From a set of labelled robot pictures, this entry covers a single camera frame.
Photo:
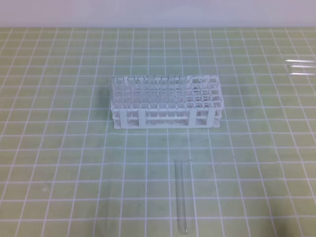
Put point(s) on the green checkered tablecloth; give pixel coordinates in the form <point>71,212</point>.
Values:
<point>65,171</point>

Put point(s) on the clear test tube far right bottom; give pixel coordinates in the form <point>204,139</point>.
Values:
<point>303,74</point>

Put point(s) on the clear glass test tube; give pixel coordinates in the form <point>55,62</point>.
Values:
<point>179,167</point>

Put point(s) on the row of tubes in rack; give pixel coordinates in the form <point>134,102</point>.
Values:
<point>149,92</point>

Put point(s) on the clear test tube far right middle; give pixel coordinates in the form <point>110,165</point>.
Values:
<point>303,66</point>

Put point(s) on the white plastic test tube rack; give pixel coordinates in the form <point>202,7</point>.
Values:
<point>203,108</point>

